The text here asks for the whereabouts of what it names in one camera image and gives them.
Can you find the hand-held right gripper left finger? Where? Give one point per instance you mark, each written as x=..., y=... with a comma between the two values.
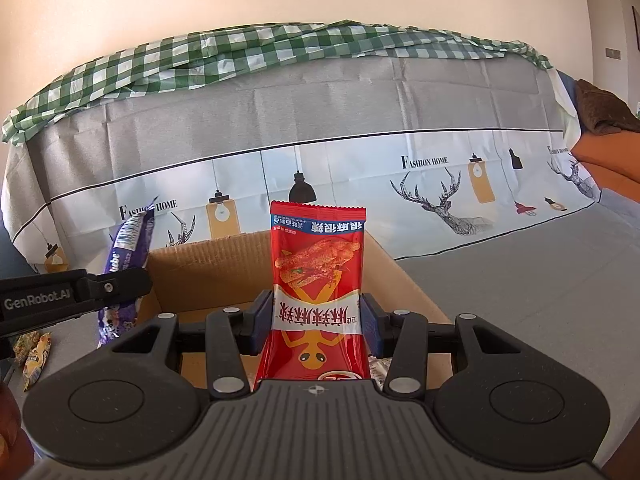
x=262, y=322

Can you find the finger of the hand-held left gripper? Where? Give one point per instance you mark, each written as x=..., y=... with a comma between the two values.
x=120, y=285

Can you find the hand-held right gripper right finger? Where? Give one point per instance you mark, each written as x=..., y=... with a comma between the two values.
x=371, y=325

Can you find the silver striped snack packet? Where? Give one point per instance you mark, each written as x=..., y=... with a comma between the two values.
x=380, y=367

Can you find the purple snack bar packet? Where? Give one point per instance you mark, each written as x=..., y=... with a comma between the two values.
x=132, y=240

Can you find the large red spicy snack packet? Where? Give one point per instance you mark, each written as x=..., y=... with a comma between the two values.
x=315, y=270

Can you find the cardboard box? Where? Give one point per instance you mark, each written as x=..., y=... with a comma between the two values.
x=210, y=270

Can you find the round peanut cake packet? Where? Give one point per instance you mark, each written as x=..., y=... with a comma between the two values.
x=20, y=345

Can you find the small yellow snack packet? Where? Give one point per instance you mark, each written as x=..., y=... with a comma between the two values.
x=37, y=360

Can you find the deer print sofa cover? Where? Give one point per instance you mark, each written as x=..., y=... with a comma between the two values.
x=350, y=125

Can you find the green checked cloth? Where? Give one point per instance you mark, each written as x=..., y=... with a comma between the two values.
x=225, y=55

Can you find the orange sofa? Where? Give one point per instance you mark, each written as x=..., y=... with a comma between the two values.
x=610, y=160

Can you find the brown blanket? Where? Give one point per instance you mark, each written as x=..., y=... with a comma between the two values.
x=605, y=110

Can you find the wall switch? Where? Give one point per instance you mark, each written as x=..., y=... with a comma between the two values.
x=612, y=53

